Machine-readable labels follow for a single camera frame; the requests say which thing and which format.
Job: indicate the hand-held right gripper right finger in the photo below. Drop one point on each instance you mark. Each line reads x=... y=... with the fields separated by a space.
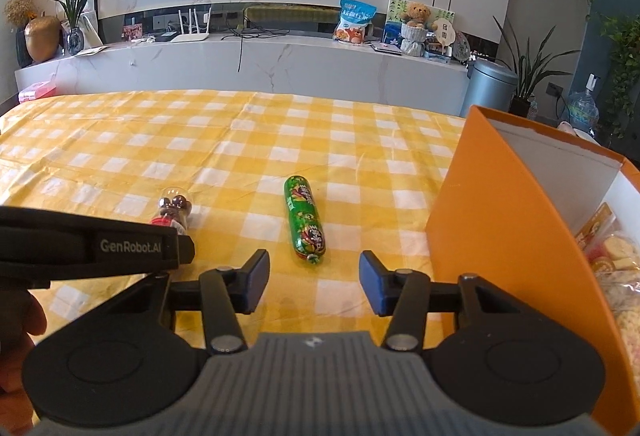
x=372 y=283

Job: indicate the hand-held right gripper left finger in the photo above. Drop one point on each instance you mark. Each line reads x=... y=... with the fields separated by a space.
x=255 y=281

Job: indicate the green sausage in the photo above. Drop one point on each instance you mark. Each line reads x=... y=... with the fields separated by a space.
x=304 y=221

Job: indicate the small cola bottle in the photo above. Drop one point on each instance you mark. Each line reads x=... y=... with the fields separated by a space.
x=174 y=208

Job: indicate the orange cardboard box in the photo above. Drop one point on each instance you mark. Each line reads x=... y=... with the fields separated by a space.
x=500 y=216

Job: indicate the person's left hand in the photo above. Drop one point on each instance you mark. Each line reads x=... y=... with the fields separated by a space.
x=20 y=321

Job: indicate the yellow checkered tablecloth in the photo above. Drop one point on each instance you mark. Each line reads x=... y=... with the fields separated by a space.
x=225 y=150

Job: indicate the pink box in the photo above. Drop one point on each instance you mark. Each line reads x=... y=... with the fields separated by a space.
x=37 y=91

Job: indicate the white paper sheets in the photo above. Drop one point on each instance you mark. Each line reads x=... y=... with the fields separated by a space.
x=90 y=50

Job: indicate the blue glass vase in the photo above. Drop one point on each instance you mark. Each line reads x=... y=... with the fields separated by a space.
x=74 y=41

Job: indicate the golden vase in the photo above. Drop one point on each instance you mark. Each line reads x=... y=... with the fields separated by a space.
x=42 y=38

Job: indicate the white card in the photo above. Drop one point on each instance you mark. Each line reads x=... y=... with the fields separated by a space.
x=92 y=28

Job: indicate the white marble console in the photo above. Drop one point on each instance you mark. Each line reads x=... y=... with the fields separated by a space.
x=300 y=65

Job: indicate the grey trash can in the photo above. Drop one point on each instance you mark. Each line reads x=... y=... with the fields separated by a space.
x=490 y=88

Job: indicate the white router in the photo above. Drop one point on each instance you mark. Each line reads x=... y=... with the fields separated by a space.
x=192 y=37

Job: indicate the colourful snack packet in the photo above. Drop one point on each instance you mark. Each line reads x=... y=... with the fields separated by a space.
x=612 y=246

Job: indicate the dried flower bouquet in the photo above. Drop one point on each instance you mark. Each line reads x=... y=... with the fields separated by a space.
x=20 y=8

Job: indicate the round rice cracker packet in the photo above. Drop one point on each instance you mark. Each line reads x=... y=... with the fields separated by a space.
x=625 y=311

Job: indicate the round paper fan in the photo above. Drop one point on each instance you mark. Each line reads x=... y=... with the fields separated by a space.
x=445 y=33

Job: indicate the blue snack bag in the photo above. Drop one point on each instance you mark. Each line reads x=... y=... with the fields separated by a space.
x=355 y=23

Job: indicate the potted long-leaf plant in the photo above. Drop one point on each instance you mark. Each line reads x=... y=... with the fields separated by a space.
x=525 y=70

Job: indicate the brown teddy bear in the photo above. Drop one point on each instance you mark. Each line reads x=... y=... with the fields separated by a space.
x=416 y=23

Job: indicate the blue water jug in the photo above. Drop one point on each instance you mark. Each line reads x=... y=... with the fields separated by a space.
x=583 y=110

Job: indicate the large leafy plant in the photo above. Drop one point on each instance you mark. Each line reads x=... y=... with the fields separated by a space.
x=625 y=65

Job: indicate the small photo frame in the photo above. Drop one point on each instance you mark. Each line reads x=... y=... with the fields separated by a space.
x=133 y=32

